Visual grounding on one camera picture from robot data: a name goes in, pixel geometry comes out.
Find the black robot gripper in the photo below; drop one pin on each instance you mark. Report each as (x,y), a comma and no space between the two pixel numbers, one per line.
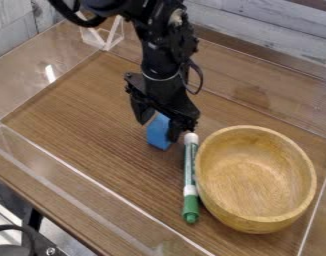
(166,97)

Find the blue rectangular foam block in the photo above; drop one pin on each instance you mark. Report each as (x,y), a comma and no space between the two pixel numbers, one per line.
(156,132)

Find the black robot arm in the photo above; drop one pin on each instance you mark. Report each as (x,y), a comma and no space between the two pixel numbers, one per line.
(163,30)

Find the brown wooden bowl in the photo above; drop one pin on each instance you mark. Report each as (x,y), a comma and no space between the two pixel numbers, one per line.
(255,177)

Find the clear acrylic tray walls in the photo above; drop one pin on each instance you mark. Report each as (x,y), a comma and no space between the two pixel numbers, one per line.
(75,158)

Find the green white dry-erase marker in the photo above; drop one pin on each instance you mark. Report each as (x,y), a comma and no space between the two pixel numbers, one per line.
(190,211)

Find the black table leg frame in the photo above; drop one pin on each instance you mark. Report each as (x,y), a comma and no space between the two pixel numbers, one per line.
(44,246)

